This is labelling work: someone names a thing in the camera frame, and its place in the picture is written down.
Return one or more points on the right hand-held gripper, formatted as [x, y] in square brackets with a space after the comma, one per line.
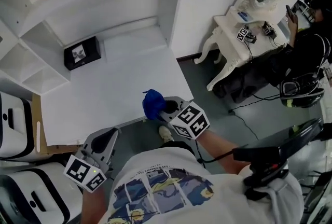
[190, 123]

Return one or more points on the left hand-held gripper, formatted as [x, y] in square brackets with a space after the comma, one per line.
[84, 173]

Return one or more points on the blue cleaning cloth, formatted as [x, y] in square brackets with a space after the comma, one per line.
[153, 103]

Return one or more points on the person's left forearm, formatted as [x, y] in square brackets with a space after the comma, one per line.
[94, 207]

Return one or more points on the person's right forearm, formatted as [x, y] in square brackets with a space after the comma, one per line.
[218, 150]

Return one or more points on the person's white shoe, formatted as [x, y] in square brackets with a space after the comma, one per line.
[166, 133]

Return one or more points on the person's black shorts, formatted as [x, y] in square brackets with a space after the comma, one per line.
[179, 145]

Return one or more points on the brown cardboard box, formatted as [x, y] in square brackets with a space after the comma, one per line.
[42, 140]

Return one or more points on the person's white printed shirt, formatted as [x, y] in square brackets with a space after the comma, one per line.
[181, 186]

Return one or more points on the white ornate dressing table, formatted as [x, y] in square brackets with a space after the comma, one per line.
[230, 49]

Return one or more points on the white black delivery robot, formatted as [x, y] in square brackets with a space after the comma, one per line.
[33, 192]
[15, 134]

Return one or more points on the black box with picture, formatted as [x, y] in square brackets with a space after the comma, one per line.
[83, 53]

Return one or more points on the spare hand-held gripper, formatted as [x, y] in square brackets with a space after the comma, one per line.
[269, 30]
[245, 35]

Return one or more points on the black chest-mounted device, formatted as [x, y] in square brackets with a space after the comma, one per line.
[272, 155]

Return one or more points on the small blue white box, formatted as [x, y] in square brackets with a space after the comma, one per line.
[245, 16]

